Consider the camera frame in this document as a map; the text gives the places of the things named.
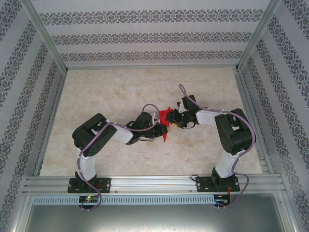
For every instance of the aluminium left table side rail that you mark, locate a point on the aluminium left table side rail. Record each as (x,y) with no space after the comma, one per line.
(51,120)

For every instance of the aluminium right table side rail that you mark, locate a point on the aluminium right table side rail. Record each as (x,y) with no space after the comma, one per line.
(245,96)

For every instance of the aluminium mounting rail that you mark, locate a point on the aluminium mounting rail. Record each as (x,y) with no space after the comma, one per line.
(149,183)

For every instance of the aluminium frame post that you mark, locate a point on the aluminium frame post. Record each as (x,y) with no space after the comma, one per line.
(47,38)
(256,36)

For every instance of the grey metal panel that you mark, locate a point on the grey metal panel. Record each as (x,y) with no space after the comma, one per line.
(154,220)

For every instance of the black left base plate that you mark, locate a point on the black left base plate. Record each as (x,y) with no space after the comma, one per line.
(106,184)

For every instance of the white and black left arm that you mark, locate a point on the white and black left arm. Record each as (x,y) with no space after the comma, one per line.
(88,166)

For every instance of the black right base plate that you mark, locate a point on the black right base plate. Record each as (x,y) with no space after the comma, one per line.
(202,184)

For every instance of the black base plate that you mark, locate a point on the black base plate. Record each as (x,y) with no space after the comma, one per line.
(202,184)
(106,184)

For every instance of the aluminium left frame post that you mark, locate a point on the aluminium left frame post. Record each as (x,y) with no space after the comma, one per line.
(47,38)

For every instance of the aluminium table side rail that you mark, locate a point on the aluminium table side rail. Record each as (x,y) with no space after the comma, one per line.
(245,96)
(51,120)

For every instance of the aluminium right frame post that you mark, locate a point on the aluminium right frame post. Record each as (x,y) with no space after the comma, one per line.
(256,36)

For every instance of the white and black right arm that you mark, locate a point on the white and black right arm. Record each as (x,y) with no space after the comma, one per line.
(227,162)

